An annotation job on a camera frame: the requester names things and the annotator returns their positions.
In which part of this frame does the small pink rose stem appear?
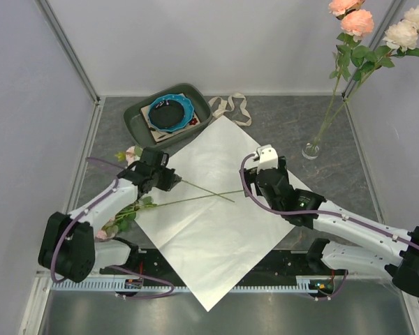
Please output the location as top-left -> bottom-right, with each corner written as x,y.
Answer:
95,190 -> 242,241

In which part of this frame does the white wrapping paper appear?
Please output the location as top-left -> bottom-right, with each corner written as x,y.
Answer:
136,117 -> 293,310

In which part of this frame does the cream printed ribbon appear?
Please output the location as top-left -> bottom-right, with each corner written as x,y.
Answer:
208,92 -> 252,127

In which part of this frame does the cream white rose stem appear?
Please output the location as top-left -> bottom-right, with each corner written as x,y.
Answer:
312,5 -> 419,154

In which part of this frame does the light pink rose stem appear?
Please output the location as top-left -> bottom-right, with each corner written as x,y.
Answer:
115,146 -> 234,202

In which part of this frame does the peach double rose stem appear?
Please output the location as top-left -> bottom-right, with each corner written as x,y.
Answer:
322,0 -> 374,122

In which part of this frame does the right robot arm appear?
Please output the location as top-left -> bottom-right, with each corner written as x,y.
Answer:
239,167 -> 419,298

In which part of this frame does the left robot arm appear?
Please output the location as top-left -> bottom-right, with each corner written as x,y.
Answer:
38,148 -> 182,283

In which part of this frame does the clear glass vase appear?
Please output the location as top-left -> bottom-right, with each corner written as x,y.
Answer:
301,117 -> 332,161

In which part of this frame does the wooden puzzle board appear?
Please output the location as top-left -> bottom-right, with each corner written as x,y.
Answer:
140,103 -> 200,144

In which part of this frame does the grey green plastic tray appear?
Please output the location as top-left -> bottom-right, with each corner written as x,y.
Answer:
123,83 -> 213,149

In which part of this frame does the blue scalloped bowl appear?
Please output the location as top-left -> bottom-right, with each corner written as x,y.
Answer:
147,94 -> 195,133

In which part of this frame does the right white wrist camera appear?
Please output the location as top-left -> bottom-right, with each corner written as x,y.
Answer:
253,144 -> 279,173

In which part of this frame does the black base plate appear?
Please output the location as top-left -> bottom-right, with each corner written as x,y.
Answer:
99,248 -> 346,284

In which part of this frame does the slotted cable duct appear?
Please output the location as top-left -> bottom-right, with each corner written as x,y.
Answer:
51,276 -> 325,294

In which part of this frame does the aluminium frame rail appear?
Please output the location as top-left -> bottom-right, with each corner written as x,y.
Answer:
35,0 -> 100,105

